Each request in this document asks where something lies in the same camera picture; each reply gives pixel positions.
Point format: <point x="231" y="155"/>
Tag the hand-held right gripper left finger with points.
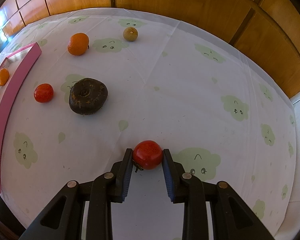
<point x="126" y="177"/>

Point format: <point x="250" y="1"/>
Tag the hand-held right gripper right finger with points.
<point x="168" y="180"/>

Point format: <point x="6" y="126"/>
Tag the red tomato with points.
<point x="147" y="153"/>
<point x="43" y="93"/>

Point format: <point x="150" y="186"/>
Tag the small beige kiwi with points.
<point x="130" y="33"/>

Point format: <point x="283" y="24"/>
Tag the pink shallow cardboard box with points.
<point x="15" y="80"/>

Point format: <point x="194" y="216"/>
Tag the orange with stem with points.
<point x="3" y="77"/>

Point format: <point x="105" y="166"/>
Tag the white cloud-print tablecloth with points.
<point x="165" y="92"/>

